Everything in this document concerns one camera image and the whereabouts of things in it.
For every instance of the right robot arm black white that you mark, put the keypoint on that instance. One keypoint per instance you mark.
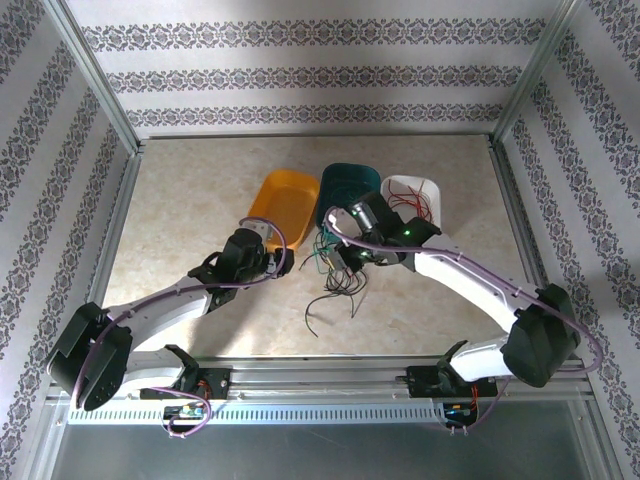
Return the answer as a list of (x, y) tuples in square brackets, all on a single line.
[(540, 335)]

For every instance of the aluminium front frame rail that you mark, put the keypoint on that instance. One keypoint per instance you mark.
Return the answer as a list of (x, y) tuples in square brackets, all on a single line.
[(310, 380)]

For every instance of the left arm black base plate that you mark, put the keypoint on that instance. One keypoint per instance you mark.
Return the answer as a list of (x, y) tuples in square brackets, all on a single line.
[(220, 382)]

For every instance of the aluminium left side rail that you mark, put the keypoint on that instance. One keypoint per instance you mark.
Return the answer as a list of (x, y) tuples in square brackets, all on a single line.
[(117, 210)]

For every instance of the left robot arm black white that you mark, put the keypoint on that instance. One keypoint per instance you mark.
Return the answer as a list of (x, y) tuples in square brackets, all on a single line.
[(90, 360)]

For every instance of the aluminium right side rail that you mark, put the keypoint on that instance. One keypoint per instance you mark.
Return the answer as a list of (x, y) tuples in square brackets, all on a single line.
[(520, 215)]

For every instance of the white plastic bin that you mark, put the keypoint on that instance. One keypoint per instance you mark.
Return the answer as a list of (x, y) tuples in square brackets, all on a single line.
[(435, 200)]

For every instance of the grey metal sheet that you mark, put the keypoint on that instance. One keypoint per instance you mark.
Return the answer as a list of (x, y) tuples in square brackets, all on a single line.
[(310, 455)]

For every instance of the aluminium left frame post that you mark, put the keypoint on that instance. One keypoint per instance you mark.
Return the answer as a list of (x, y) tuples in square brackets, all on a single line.
[(95, 80)]

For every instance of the aluminium right frame post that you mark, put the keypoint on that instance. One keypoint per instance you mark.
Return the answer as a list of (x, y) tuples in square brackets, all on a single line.
[(535, 70)]

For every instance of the yellow plastic bin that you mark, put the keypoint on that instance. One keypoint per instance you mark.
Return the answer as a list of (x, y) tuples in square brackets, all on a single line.
[(287, 210)]

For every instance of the teal plastic bin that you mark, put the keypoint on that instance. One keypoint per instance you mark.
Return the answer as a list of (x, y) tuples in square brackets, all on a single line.
[(340, 175)]

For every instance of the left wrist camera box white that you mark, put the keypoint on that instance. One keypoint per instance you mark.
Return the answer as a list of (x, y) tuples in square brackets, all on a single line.
[(256, 231)]

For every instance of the aluminium frame post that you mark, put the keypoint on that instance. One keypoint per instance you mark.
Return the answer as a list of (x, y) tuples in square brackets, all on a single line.
[(535, 70), (95, 80)]

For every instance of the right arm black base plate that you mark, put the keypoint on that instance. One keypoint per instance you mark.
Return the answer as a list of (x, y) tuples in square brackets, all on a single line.
[(420, 382)]

